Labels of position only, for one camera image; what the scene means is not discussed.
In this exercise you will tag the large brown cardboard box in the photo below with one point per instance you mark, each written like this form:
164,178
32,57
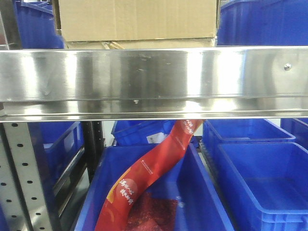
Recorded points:
137,24

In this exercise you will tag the blue bin top right shelf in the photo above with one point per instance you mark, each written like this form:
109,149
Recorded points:
263,22

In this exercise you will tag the blue bin lower right front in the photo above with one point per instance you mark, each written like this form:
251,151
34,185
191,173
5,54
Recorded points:
265,185

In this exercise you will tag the stainless steel shelf rail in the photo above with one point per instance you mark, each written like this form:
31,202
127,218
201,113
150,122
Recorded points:
199,83

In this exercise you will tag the blue bin right rear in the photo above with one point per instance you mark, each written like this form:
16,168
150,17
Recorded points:
217,131

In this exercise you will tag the blue bin left below shelf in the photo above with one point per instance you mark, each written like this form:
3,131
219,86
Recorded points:
61,142

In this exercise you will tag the perforated steel upright post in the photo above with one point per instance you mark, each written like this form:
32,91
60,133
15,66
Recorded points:
27,195

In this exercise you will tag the blue bin top left shelf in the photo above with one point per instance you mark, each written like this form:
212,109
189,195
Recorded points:
36,25

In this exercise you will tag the red printed banner strip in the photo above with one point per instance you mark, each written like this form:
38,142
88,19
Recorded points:
143,173

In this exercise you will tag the blue bin shelf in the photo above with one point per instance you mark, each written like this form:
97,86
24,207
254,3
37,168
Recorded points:
36,25
263,22

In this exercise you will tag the blue bin behind centre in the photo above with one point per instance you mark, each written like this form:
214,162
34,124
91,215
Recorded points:
135,132

